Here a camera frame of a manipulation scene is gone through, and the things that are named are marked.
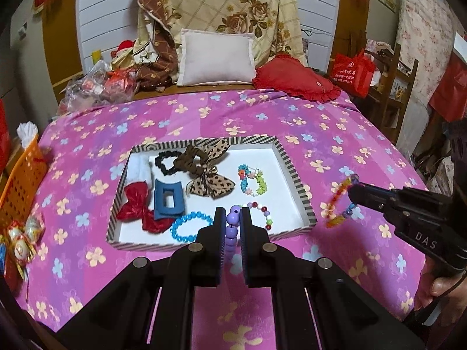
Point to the gold red ornament bundle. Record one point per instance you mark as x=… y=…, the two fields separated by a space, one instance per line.
x=22 y=244

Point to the person's right hand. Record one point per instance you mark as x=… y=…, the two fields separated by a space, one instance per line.
x=437 y=288

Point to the brown floral quilt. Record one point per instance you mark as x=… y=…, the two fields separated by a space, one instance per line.
x=153 y=43

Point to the blue claw hair clip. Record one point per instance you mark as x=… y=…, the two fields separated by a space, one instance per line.
x=160 y=207

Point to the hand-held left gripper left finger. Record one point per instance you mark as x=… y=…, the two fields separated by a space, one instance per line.
x=219 y=248

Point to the white tissue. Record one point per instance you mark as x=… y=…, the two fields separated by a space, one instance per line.
x=27 y=131

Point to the beige floral quilt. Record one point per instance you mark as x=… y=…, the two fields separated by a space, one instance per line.
x=237 y=7

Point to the white pillow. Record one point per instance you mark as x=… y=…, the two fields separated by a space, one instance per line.
x=217 y=58

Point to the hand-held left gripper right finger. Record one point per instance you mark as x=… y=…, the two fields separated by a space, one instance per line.
x=247 y=248

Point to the floral pink mattress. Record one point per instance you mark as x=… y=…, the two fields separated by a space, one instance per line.
x=427 y=36

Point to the striped cardboard tray box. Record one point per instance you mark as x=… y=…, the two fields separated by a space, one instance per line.
x=282 y=204

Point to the pink floral bedsheet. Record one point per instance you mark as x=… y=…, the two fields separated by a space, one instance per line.
x=255 y=116

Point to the red felt decoration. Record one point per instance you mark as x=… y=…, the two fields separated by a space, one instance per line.
x=3 y=135

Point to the wall switch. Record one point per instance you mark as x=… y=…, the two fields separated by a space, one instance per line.
x=22 y=32

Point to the brown leopard bow scrunchie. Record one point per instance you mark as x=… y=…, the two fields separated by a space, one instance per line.
x=211 y=186

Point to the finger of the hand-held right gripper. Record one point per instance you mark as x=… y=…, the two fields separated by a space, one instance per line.
x=372 y=195

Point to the red santa doll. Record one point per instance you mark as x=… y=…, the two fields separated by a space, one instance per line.
x=124 y=49

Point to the red ruffled pillow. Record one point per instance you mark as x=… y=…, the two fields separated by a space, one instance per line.
x=295 y=78

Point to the wooden chair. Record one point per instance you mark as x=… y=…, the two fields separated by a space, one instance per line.
x=394 y=80

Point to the orange plastic basket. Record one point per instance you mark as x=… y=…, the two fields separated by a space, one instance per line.
x=22 y=182

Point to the red shopping bag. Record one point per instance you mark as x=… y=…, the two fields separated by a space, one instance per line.
x=352 y=74

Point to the light blue fluffy hair clip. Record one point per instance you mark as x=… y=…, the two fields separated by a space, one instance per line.
x=140 y=169

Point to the red hair bow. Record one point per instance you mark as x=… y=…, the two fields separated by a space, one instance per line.
x=137 y=204

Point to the clear plastic bags pile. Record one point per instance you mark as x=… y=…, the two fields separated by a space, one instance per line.
x=95 y=87

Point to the black scrunchie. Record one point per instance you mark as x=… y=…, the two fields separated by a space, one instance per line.
x=159 y=164

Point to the red hanging cloth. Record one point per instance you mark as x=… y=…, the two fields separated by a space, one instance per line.
x=452 y=87

